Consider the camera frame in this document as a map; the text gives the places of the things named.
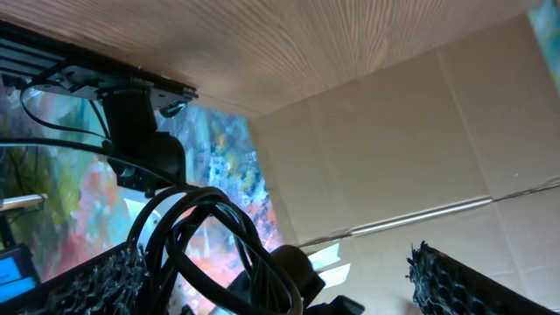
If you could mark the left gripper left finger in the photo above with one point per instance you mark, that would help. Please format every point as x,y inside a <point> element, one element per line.
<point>115,282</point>

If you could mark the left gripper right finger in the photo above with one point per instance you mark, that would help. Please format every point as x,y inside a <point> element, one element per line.
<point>444,285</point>

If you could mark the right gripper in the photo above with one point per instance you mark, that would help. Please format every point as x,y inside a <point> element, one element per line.
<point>271,296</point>

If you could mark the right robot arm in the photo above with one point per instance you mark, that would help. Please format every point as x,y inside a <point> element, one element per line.
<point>278,282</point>

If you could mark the cardboard wall panel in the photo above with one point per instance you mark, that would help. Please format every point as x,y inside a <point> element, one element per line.
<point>458,148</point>

